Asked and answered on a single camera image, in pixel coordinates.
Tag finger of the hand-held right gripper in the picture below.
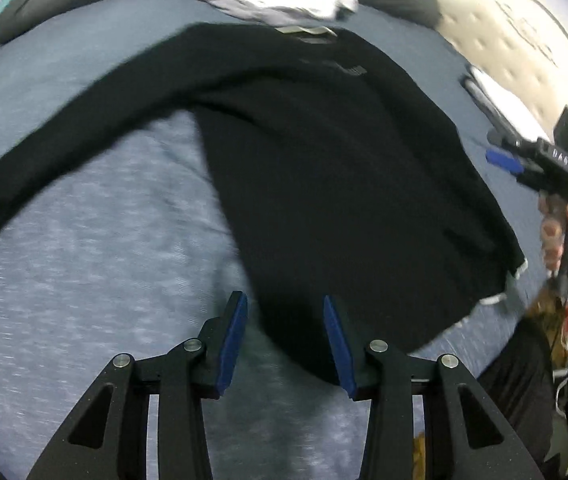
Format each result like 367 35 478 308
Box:
485 148 522 176
487 127 529 153

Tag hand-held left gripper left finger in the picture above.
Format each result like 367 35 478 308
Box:
26 291 249 480

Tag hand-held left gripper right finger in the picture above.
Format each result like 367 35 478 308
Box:
324 295 547 480

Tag black sweater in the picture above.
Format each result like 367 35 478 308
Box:
0 22 527 388

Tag white folded garment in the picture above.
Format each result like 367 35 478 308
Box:
468 65 544 136

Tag grey folded garment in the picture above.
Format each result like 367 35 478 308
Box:
461 74 509 131

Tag cream tufted headboard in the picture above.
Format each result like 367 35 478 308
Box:
409 0 568 161

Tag person's black pants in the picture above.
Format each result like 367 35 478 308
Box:
478 310 564 471

